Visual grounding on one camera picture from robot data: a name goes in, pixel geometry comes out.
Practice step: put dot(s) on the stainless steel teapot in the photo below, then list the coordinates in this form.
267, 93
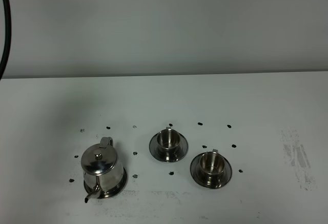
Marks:
101, 165

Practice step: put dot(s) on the left stainless steel teacup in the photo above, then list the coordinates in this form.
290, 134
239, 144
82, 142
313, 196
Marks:
168, 141

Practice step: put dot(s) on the stainless steel teacup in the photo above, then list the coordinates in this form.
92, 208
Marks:
168, 141
211, 164

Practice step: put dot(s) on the right stainless steel teacup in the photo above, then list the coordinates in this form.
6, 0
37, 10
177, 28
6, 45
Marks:
211, 164

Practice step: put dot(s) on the steel teapot saucer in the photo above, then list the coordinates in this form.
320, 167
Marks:
100, 194

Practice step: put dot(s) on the left steel cup saucer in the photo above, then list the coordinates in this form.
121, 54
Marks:
177, 156

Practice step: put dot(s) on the steel cup saucer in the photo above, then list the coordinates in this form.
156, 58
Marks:
177, 156
215, 183

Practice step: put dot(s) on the right steel cup saucer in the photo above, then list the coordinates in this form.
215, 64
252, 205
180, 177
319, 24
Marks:
215, 183

